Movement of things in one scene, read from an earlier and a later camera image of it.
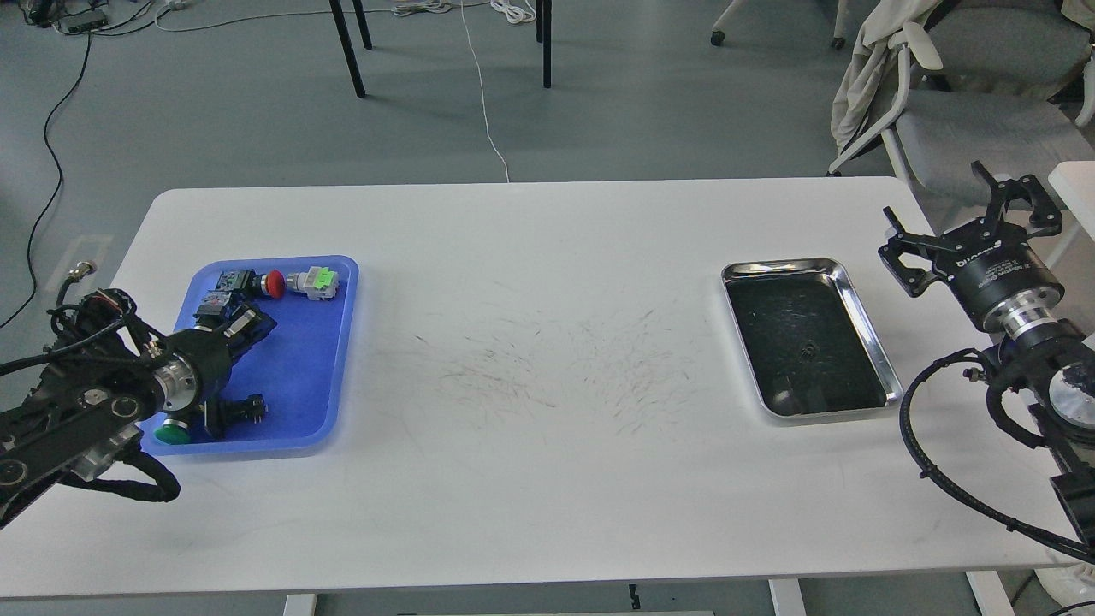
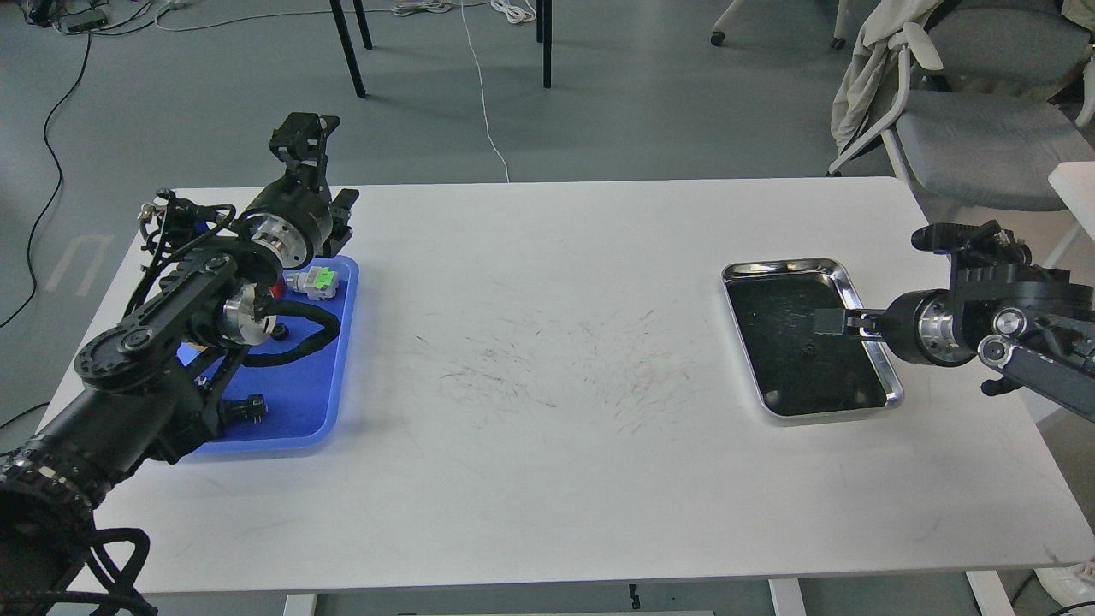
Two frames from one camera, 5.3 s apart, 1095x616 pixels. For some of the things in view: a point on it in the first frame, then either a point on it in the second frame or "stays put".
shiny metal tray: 806,343 stays put
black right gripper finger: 912,281 -> 836,321
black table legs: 543,16 stays put
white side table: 1074,182 stays put
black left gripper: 195,363 -> 294,221
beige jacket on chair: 873,83 stays put
